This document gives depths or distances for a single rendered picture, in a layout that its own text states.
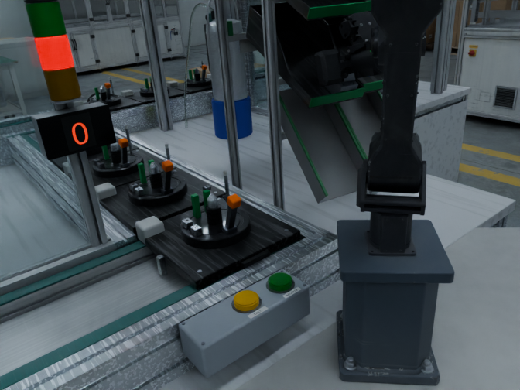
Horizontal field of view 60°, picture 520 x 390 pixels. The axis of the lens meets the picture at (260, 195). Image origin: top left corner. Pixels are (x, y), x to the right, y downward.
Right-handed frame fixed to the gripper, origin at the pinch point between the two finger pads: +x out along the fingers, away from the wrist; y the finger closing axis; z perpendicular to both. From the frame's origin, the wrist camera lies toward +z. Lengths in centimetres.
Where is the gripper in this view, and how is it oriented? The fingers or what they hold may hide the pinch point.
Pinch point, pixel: (343, 65)
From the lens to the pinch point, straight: 94.0
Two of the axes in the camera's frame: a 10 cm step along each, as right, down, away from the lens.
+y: -8.7, 2.7, -4.1
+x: -4.5, -1.2, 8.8
